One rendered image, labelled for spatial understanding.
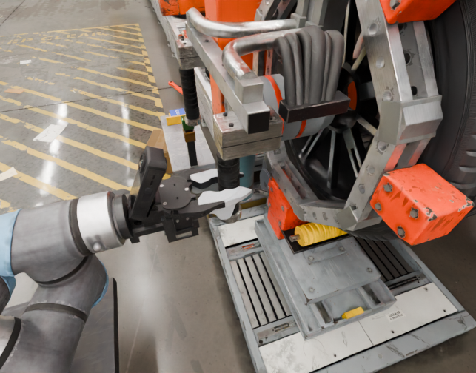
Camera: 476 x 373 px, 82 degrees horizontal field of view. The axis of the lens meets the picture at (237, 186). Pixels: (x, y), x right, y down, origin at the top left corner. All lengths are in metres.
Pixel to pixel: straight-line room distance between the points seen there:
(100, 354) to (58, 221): 0.56
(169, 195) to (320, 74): 0.27
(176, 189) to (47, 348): 0.28
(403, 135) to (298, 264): 0.75
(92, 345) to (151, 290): 0.42
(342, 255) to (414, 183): 0.73
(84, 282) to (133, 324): 0.75
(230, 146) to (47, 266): 0.31
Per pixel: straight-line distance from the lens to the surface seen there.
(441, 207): 0.43
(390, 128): 0.42
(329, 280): 1.08
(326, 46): 0.40
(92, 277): 0.55
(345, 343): 1.17
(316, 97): 0.37
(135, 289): 1.33
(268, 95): 0.55
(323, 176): 0.82
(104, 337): 0.96
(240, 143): 0.38
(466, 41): 0.47
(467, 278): 1.64
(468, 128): 0.46
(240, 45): 0.47
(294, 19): 0.60
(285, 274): 1.14
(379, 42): 0.44
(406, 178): 0.45
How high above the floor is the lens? 1.15
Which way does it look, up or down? 45 degrees down
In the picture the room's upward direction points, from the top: straight up
